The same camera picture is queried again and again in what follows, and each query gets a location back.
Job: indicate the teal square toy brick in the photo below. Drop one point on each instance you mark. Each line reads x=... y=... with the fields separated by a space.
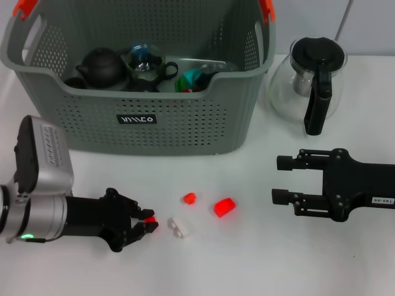
x=191 y=77

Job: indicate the dark clay teapot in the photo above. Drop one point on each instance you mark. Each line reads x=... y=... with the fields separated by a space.
x=102 y=68

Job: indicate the white and silver left arm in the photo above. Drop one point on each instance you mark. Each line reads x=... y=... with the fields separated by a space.
x=46 y=172

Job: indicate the small dark clay cup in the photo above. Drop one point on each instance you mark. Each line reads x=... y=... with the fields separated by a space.
x=75 y=83

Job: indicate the large red sloped brick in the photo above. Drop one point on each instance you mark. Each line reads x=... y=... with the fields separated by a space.
x=224 y=207

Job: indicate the white toy brick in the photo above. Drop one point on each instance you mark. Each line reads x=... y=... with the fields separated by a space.
x=180 y=228

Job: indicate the grey-green perforated storage bin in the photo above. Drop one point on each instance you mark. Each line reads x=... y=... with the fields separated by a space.
x=185 y=123

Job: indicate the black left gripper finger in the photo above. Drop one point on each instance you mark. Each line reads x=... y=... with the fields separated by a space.
x=148 y=228
x=145 y=213

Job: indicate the small green toy brick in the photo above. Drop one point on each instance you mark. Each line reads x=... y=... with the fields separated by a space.
x=179 y=83

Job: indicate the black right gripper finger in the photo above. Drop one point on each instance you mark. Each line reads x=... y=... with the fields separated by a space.
x=285 y=162
x=280 y=196

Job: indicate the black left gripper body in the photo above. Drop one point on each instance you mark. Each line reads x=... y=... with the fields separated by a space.
x=98 y=216

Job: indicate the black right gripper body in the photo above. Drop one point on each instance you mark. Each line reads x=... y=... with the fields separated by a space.
x=342 y=185

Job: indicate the blue square toy brick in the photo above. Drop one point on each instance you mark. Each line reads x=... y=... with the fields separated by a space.
x=139 y=50

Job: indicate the glass teacup with black base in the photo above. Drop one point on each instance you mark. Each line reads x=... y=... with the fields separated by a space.
x=145 y=69
x=205 y=80
x=142 y=87
x=213 y=68

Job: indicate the small red toy brick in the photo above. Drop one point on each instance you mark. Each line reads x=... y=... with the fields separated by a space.
x=151 y=219
x=189 y=198

